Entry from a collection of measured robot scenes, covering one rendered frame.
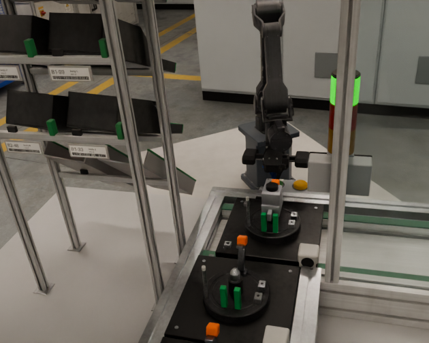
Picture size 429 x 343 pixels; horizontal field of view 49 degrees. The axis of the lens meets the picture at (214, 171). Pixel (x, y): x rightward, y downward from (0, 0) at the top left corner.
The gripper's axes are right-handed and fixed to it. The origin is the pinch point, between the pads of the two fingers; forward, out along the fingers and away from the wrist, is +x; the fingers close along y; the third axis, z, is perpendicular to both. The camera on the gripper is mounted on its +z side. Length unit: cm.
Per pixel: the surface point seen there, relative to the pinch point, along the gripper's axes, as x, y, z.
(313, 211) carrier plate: 3.2, 11.6, 12.7
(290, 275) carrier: 3.6, 8.5, 38.0
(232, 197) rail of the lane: 4.5, -11.5, 7.4
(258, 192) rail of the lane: 4.1, -4.5, 4.5
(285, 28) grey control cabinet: 25, -33, -283
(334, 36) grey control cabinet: 30, 8, -278
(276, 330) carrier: 2, 8, 55
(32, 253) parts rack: 2, -53, 43
